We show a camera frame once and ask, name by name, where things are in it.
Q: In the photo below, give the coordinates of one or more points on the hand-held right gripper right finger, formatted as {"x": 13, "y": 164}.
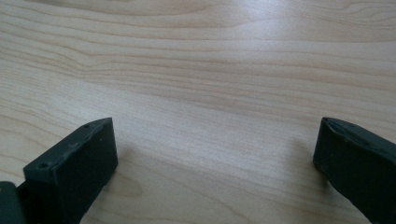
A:
{"x": 358, "y": 168}

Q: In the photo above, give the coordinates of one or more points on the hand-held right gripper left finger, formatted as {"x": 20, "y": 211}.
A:
{"x": 74, "y": 174}

